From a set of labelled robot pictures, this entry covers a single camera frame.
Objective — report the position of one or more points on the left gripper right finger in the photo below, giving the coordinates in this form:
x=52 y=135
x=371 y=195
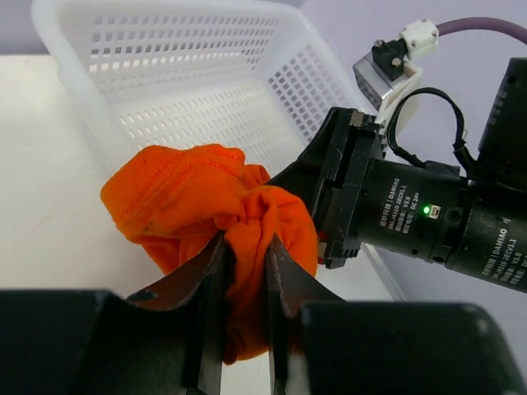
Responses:
x=322 y=344

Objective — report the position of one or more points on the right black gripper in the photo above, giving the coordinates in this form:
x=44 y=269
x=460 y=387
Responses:
x=362 y=198

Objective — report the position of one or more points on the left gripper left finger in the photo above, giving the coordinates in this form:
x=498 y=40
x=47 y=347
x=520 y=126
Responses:
x=166 y=338

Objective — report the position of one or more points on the white perforated plastic basket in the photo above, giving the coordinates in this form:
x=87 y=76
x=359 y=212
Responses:
x=254 y=75

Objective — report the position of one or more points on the orange t shirt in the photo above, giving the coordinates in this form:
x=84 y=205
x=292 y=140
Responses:
x=173 y=203

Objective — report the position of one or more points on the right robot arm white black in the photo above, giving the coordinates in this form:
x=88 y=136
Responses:
x=492 y=244

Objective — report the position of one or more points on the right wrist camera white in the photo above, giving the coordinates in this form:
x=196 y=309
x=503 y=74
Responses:
x=387 y=74

